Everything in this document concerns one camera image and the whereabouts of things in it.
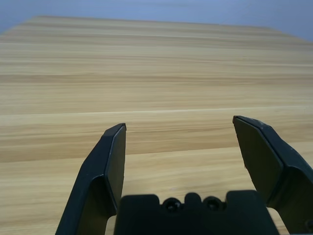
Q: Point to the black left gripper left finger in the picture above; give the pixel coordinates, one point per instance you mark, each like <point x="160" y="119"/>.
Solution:
<point x="93" y="171"/>

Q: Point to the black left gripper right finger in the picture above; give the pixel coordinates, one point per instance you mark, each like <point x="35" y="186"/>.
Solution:
<point x="269" y="159"/>

